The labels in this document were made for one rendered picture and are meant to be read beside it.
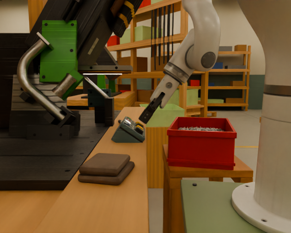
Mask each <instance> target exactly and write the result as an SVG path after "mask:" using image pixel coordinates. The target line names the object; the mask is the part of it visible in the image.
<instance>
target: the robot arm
mask: <svg viewBox="0 0 291 233"><path fill-rule="evenodd" d="M237 2H238V4H239V6H240V8H241V10H242V12H243V14H244V15H245V17H246V19H247V20H248V22H249V24H250V25H251V27H252V28H253V30H254V32H255V33H256V35H257V37H258V39H259V41H260V43H261V45H262V47H263V51H264V55H265V64H266V68H265V80H264V92H263V101H262V111H261V126H260V136H259V146H258V156H257V166H256V176H255V182H250V183H245V184H242V185H240V186H238V187H236V188H235V189H234V190H233V192H232V196H231V202H232V206H233V208H234V210H235V211H236V212H237V213H238V214H239V215H240V216H241V217H242V218H243V219H244V220H246V221H247V222H249V223H250V224H252V225H253V226H255V227H257V228H259V229H261V230H263V231H265V232H267V233H291V0H237ZM182 7H183V9H184V10H185V11H186V12H187V13H188V14H189V15H190V17H191V19H192V22H193V25H194V28H193V29H191V30H190V31H189V33H188V34H187V35H186V37H185V38H184V40H183V41H182V43H181V44H180V46H179V47H178V49H177V50H176V51H175V53H174V54H173V56H172V57H171V58H170V60H169V61H168V63H167V64H166V66H165V67H164V70H165V71H163V73H164V74H165V76H164V77H163V79H162V80H161V82H160V83H159V85H158V86H157V88H156V89H155V91H154V93H153V94H152V96H151V98H150V100H151V101H150V103H149V104H148V106H147V107H146V109H144V111H143V112H142V113H141V115H140V116H139V120H140V121H142V122H143V123H144V124H147V123H148V121H149V120H150V118H151V117H152V115H153V113H154V112H155V110H156V109H157V108H158V106H159V105H160V106H159V107H160V108H161V109H163V108H164V107H165V105H166V104H167V102H168V101H169V99H170V98H171V96H172V95H173V93H174V92H175V90H176V88H177V87H178V85H179V84H180V85H182V83H186V81H187V80H188V78H189V77H190V75H191V74H192V73H193V71H194V70H198V71H201V72H206V71H209V70H210V69H212V68H213V66H214V65H215V63H216V60H217V57H218V51H219V44H220V36H221V26H220V21H219V17H218V15H217V12H216V10H215V8H214V7H213V4H212V0H182Z"/></svg>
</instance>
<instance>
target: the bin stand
mask: <svg viewBox="0 0 291 233"><path fill-rule="evenodd" d="M162 157H163V162H164V190H163V233H185V232H184V223H183V214H182V202H181V193H180V187H181V179H182V178H209V181H216V182H223V178H231V179H232V180H233V181H234V182H235V183H250V182H253V172H254V171H253V170H252V169H251V168H250V167H248V166H247V165H246V164H245V163H244V162H242V161H241V160H240V159H239V158H238V157H237V156H235V155H234V161H235V164H236V166H234V170H220V169H206V168H192V167H178V166H168V162H167V158H168V144H163V155H162Z"/></svg>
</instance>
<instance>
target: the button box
mask: <svg viewBox="0 0 291 233"><path fill-rule="evenodd" d="M126 120H127V116H126V117H125V118H124V119H123V121H122V122H121V124H120V125H119V127H118V128H117V129H116V131H115V133H114V135H113V136H112V138H111V140H112V141H114V142H115V143H143V141H144V140H145V128H143V131H144V132H143V133H142V134H141V133H140V132H138V131H137V130H136V129H135V128H136V124H137V123H136V122H134V121H133V120H130V121H131V122H130V121H129V122H130V123H131V124H130V123H129V124H130V126H129V125H127V124H126V123H125V122H127V121H126ZM127 123H128V122H127Z"/></svg>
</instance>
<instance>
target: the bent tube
mask: <svg viewBox="0 0 291 233"><path fill-rule="evenodd" d="M37 35H38V36H39V37H40V39H39V40H38V41H37V42H36V43H35V44H34V45H33V46H32V47H31V48H29V49H28V50H27V51H26V52H25V53H24V54H23V56H22V57H21V59H20V61H19V63H18V67H17V78H18V81H19V84H20V86H21V87H22V89H23V90H24V91H25V92H26V93H27V94H29V95H30V96H31V97H32V98H33V99H34V100H35V101H37V102H38V103H39V104H40V105H41V106H42V107H43V108H45V109H46V110H47V111H48V112H49V113H50V114H52V115H53V116H54V117H55V118H56V119H57V120H59V121H60V122H61V121H62V119H63V118H64V117H65V116H66V113H65V112H63V111H62V110H61V109H60V108H59V107H57V106H56V105H55V104H54V103H53V102H52V101H50V100H49V99H48V98H47V97H46V96H44V95H43V94H42V93H41V92H40V91H39V90H37V89H36V88H35V87H34V86H33V85H32V84H31V83H30V81H29V79H28V75H27V70H28V66H29V64H30V63H31V61H32V60H33V59H34V58H35V57H36V56H37V55H38V54H40V53H41V52H42V51H43V50H44V49H45V48H46V47H47V46H49V47H50V48H51V49H52V50H53V49H54V48H53V46H52V45H51V44H50V43H49V42H48V41H47V40H46V39H45V38H44V37H43V36H42V35H41V34H40V33H39V32H38V33H37Z"/></svg>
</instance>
